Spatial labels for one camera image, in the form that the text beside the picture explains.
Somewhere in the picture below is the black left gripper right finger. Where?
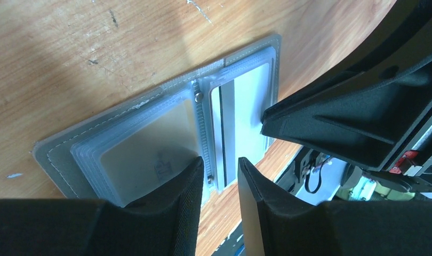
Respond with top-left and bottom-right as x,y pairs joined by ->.
238,157 -> 432,255

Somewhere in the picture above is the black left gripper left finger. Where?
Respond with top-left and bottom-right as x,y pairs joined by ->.
0,157 -> 204,255

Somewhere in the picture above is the grey card holder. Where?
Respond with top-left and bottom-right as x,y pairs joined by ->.
33,34 -> 282,207

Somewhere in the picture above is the white striped credit card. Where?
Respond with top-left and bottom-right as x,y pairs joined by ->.
210,63 -> 273,190

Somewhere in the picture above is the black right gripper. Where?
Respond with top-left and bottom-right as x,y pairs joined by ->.
260,0 -> 432,195

